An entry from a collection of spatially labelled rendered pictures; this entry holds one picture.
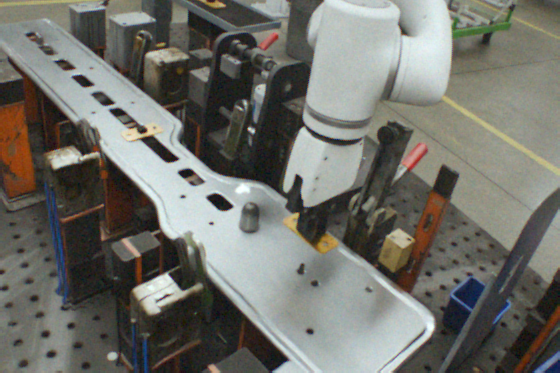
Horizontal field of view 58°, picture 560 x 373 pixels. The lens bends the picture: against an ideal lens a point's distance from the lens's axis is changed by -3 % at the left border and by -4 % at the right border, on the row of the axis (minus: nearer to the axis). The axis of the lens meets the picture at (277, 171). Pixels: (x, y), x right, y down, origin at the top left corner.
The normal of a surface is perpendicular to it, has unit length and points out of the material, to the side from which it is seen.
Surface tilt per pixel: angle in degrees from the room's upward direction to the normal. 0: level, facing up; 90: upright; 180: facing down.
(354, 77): 90
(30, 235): 0
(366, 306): 0
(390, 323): 0
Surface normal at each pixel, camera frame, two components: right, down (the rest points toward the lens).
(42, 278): 0.14, -0.81
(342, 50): -0.43, 0.47
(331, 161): 0.57, 0.53
